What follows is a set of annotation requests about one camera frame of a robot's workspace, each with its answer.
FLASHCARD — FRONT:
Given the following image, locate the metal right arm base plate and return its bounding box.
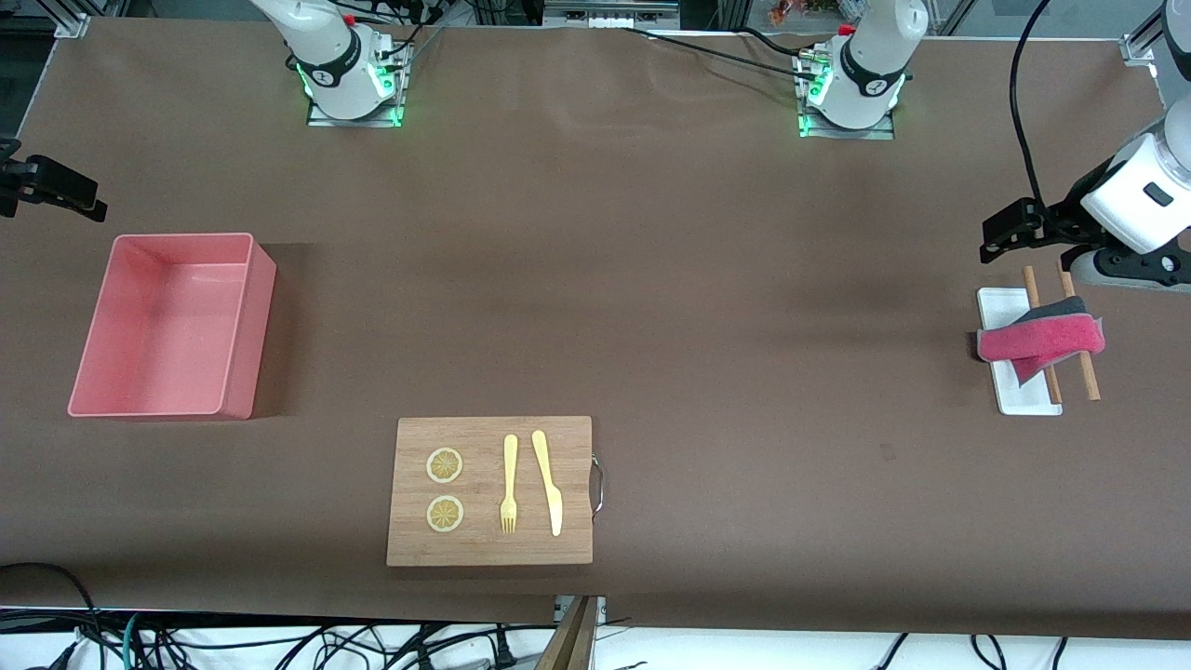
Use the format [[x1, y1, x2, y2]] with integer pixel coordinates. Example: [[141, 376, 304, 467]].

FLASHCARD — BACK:
[[307, 91, 407, 128]]

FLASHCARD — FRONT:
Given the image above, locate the wooden dowel rod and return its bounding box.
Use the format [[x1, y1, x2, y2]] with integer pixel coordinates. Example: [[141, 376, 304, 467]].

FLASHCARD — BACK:
[[1023, 266, 1063, 405], [1056, 260, 1102, 402]]

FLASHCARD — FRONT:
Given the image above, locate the brown wooden beam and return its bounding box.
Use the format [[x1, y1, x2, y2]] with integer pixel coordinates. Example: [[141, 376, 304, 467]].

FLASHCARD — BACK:
[[537, 596, 598, 670]]

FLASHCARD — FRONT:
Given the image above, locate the white rectangular tray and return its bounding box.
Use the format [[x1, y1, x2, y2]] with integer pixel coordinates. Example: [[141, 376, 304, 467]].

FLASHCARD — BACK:
[[976, 288, 1064, 417]]

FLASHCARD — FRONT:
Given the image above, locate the wooden cutting board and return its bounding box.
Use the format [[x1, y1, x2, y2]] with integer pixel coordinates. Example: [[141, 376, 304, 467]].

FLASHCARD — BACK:
[[386, 416, 606, 568]]

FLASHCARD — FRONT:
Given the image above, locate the long black table cable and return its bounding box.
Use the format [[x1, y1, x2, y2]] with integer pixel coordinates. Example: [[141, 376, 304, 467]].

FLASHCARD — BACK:
[[619, 26, 824, 80]]

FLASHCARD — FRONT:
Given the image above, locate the red and grey cloth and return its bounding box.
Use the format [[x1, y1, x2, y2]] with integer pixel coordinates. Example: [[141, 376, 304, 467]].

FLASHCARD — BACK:
[[975, 295, 1107, 388]]

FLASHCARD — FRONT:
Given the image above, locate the pink plastic bin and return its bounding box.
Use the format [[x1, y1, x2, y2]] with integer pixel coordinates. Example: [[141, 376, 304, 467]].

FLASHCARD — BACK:
[[67, 233, 278, 422]]

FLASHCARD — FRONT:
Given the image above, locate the short black table cable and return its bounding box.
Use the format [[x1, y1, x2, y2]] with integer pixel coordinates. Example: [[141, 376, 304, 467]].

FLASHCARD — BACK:
[[738, 26, 820, 59]]

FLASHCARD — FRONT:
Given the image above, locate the black looped floor cable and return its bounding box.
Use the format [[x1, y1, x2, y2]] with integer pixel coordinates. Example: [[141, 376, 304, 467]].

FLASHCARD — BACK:
[[0, 562, 101, 670]]

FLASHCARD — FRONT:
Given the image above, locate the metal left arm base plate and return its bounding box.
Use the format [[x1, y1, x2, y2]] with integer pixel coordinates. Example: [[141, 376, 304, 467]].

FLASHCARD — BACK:
[[798, 102, 896, 141]]

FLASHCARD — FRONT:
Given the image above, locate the yellow plastic fork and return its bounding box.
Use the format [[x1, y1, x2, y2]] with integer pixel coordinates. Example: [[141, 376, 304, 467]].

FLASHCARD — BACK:
[[500, 435, 519, 535]]

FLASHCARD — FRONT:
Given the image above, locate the yellow plastic knife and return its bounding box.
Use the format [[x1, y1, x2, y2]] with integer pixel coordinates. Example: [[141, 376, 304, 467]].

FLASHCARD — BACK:
[[531, 430, 564, 538]]

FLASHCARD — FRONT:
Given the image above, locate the grey electronics box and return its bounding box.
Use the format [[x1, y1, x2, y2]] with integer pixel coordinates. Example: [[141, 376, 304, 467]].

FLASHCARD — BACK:
[[542, 0, 682, 29]]

